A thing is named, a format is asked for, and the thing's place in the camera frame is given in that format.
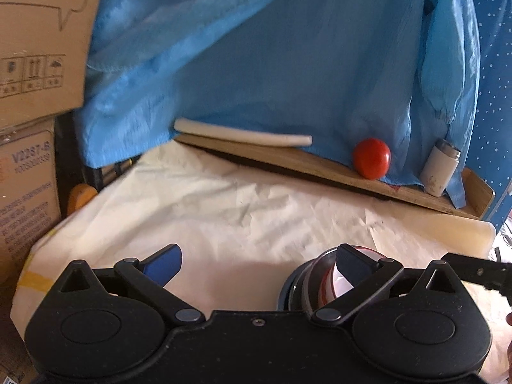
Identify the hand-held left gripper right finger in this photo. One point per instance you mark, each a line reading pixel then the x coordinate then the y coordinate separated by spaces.
pixel 352 266

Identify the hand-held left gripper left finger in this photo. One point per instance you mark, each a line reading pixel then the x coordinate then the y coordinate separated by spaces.
pixel 164 266

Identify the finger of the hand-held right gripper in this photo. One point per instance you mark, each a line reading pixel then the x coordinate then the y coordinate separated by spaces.
pixel 484 272

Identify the white red-rimmed bowl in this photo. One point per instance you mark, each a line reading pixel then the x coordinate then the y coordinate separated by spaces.
pixel 340 282

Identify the large steel plate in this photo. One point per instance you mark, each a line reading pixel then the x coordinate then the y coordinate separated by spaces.
pixel 281 296

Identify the cream paper table cover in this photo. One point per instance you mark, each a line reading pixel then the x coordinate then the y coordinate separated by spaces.
pixel 220 216

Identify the wooden cutting board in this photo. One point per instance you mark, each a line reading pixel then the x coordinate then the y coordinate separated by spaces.
pixel 320 168

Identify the orange round object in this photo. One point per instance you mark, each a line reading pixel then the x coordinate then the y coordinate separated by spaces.
pixel 82 198

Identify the red tomato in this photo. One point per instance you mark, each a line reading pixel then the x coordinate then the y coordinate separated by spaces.
pixel 372 158

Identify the white thermos flask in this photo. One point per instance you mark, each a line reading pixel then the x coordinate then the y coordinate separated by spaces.
pixel 438 168

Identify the black crate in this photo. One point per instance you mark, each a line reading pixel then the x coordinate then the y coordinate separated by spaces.
pixel 72 152

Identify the white rolled sheet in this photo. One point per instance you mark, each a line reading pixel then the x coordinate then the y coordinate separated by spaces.
pixel 240 134

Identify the printed cardboard box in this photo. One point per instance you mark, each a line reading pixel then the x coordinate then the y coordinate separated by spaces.
pixel 26 200

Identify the blue polka-dot fabric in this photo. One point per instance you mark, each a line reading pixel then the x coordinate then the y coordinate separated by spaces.
pixel 496 88

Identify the light blue garment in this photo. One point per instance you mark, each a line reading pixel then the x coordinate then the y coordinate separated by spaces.
pixel 260 68

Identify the open cardboard box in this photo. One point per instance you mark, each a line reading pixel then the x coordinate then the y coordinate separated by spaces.
pixel 40 40

